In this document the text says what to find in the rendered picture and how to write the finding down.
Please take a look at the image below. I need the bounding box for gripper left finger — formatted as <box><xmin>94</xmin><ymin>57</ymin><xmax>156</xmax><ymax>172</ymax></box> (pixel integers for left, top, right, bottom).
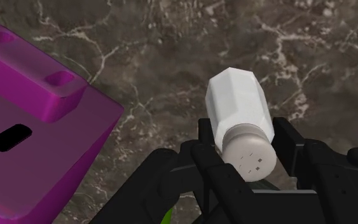
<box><xmin>89</xmin><ymin>118</ymin><xmax>261</xmax><ymax>224</ymax></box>

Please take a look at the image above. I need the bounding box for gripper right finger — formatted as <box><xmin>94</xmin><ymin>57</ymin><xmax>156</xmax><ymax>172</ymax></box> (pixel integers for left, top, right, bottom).
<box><xmin>272</xmin><ymin>116</ymin><xmax>358</xmax><ymax>224</ymax></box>

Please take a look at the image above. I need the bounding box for white salt shaker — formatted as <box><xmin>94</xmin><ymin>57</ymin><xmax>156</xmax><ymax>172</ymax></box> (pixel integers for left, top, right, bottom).
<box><xmin>205</xmin><ymin>67</ymin><xmax>277</xmax><ymax>183</ymax></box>

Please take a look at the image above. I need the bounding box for magenta block with slot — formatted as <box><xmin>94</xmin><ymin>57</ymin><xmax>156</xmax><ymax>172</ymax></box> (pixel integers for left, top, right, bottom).
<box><xmin>0</xmin><ymin>23</ymin><xmax>125</xmax><ymax>224</ymax></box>

